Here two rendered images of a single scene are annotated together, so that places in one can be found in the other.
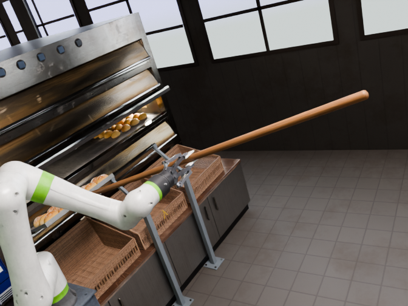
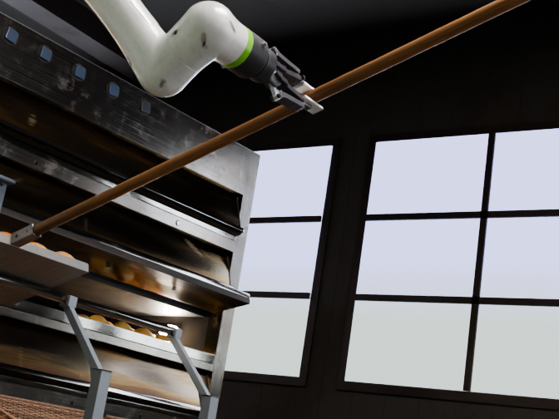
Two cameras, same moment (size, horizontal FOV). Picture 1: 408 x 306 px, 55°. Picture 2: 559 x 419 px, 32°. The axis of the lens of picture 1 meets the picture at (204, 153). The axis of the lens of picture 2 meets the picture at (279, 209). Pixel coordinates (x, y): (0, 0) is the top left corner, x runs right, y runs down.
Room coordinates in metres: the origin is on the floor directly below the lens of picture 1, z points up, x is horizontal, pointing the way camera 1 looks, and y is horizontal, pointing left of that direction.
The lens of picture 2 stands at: (-0.45, 0.12, 0.73)
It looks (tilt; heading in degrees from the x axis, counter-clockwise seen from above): 15 degrees up; 359
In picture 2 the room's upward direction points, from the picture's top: 9 degrees clockwise
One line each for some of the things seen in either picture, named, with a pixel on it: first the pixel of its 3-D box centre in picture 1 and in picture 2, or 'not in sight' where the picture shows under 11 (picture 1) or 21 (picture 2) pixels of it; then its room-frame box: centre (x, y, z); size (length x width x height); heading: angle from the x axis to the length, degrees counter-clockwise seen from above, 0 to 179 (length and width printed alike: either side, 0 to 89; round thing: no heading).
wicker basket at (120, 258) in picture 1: (85, 259); not in sight; (2.33, 1.01, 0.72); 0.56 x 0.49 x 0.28; 140
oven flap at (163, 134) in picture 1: (104, 176); (37, 352); (2.94, 0.82, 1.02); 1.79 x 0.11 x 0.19; 139
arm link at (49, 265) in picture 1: (44, 278); not in sight; (1.32, 0.76, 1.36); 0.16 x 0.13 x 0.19; 6
